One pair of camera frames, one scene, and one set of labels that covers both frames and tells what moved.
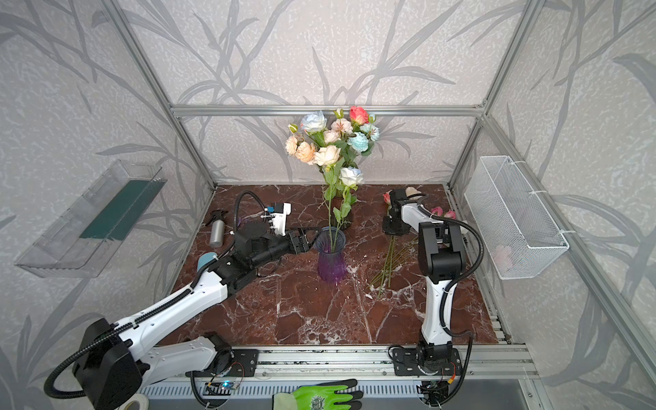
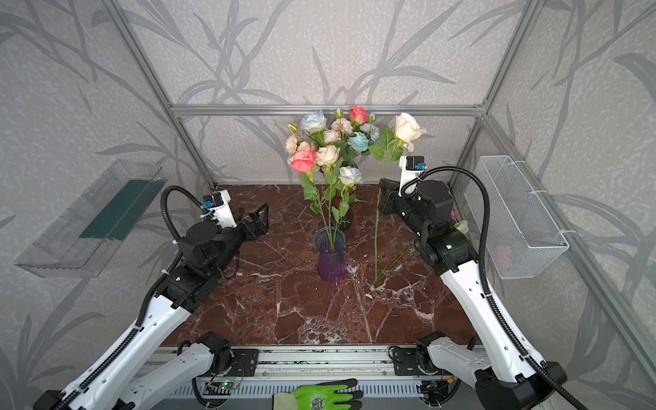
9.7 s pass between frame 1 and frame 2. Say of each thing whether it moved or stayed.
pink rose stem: moved
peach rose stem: stayed
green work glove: stayed
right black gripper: moved
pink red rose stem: stayed
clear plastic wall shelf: stayed
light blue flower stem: stayed
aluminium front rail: stayed
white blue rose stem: stayed
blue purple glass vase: stayed
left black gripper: moved
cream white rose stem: moved
